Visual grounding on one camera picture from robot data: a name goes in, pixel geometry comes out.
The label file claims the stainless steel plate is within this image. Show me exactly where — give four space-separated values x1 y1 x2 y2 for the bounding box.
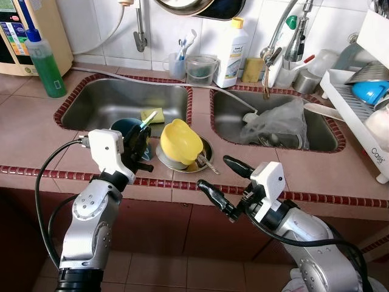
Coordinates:
156 137 213 173

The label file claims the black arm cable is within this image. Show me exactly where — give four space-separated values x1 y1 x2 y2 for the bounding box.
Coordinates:
243 195 371 292
35 139 91 268

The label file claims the dark blue mug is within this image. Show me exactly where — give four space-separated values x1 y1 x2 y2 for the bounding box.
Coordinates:
111 117 153 150

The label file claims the white detergent bottle yellow cap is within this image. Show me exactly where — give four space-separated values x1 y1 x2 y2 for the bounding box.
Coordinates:
214 17 250 89

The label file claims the mustard yellow sponge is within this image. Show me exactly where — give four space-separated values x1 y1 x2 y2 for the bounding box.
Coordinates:
241 57 266 83

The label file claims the blue bowl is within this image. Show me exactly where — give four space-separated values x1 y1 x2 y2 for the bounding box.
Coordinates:
351 80 389 108

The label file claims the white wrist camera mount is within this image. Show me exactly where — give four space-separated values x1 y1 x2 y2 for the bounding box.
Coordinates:
88 129 136 184
249 161 286 224

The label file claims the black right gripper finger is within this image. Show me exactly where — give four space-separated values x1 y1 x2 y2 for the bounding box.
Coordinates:
223 156 256 179
196 179 241 221

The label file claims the beige water filter appliance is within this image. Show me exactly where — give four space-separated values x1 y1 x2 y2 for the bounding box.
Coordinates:
0 0 74 77

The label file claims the chrome spray head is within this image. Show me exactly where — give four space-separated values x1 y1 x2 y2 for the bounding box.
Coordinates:
284 15 308 63

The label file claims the white bottle green cap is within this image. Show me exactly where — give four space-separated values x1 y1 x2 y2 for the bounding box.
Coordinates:
267 13 300 87

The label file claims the metal spoon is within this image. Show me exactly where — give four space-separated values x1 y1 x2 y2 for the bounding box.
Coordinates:
196 153 221 176

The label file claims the clear toothbrush cup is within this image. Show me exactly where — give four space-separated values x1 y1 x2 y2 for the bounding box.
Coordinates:
163 52 187 80

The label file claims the clear plastic bag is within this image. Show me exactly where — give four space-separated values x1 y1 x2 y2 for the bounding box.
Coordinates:
240 97 309 150

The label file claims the clear container red handle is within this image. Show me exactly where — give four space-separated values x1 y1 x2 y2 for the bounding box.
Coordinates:
298 49 340 80

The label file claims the white dish rack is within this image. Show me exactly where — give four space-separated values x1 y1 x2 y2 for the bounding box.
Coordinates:
319 69 389 184

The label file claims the steel pot lid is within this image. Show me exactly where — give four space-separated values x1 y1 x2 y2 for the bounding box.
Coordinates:
343 61 389 86

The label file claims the hanging steel pan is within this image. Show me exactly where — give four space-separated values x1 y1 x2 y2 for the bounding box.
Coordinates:
153 0 247 20

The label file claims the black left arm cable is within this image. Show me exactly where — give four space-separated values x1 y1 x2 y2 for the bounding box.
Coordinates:
35 139 91 268

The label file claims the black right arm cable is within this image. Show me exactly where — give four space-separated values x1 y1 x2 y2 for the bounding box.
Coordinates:
243 195 371 292

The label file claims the green dish soap bottle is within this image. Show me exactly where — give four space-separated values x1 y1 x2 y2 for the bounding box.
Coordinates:
17 0 67 99

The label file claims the stainless steel cup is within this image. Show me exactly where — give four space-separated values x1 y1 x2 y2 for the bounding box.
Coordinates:
292 69 323 95

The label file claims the white wall hose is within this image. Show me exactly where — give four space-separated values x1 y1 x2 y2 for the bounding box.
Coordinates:
73 0 133 57

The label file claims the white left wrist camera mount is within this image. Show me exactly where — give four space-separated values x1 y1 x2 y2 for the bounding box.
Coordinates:
88 129 136 184

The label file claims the yellow plastic bowl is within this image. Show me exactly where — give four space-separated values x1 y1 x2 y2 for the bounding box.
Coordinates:
160 119 204 165

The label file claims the pale yellow sponge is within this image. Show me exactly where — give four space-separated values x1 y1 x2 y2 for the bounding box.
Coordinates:
141 108 166 125

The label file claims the chrome gooseneck faucet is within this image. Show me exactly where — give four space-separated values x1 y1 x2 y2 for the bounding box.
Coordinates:
260 0 314 101

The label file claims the stainless steel sink basin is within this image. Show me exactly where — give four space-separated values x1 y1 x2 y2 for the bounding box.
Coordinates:
210 88 347 154
53 73 194 137

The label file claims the grey wall tap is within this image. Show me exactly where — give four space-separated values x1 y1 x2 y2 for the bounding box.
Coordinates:
133 0 148 53

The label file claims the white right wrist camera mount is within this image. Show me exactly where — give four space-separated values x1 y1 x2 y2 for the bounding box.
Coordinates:
249 161 286 224

